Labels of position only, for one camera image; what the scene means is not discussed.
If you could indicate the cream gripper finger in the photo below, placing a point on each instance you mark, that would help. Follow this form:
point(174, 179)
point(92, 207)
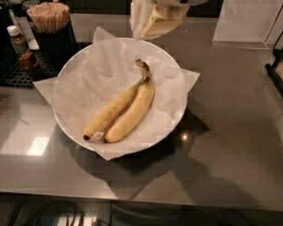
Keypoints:
point(161, 22)
point(140, 19)

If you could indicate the yellow banana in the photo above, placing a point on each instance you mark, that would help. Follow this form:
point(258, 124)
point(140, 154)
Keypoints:
point(138, 108)
point(101, 120)

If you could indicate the white bowl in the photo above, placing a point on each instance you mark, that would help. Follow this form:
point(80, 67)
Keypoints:
point(173, 116)

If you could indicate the clear acrylic sign stand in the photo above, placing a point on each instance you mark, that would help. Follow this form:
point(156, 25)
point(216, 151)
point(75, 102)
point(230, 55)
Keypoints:
point(249, 23)

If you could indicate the white paper liner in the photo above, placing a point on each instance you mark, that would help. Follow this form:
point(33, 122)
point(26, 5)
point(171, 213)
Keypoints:
point(94, 76)

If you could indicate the bundle of wooden chopsticks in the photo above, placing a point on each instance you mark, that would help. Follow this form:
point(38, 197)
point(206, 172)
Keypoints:
point(49, 17)

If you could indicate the black chopstick holder cup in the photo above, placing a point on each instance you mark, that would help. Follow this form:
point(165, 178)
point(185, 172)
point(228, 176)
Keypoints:
point(59, 46)

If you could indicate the dark jar with lid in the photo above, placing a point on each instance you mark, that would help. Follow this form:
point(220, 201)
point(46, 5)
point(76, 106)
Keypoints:
point(17, 7)

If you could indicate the small red-brown jar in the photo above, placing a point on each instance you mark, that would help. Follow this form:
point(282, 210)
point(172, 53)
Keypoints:
point(28, 61)

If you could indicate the small brown sauce bottle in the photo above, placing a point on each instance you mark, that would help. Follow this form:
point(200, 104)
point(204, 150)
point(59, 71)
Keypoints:
point(17, 40)

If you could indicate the black container far left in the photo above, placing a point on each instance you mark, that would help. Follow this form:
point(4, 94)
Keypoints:
point(5, 21)

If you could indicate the black grid mat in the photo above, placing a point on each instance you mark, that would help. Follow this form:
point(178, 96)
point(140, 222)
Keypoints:
point(14, 76)

